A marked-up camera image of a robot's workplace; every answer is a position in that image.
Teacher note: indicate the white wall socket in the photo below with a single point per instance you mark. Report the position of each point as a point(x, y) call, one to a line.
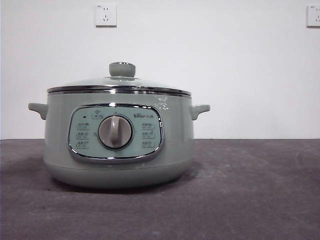
point(106, 15)
point(314, 16)

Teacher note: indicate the glass lid with green knob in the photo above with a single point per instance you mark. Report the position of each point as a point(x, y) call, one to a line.
point(122, 70)

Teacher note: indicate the pale green electric cooking pot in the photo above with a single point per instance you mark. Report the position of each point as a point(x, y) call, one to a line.
point(62, 125)

